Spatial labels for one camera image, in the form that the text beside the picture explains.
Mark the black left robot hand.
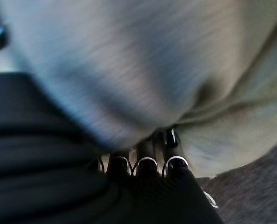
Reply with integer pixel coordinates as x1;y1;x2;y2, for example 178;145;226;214
0;72;223;224

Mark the white fringed cushion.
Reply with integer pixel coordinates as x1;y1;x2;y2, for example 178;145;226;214
0;0;277;209

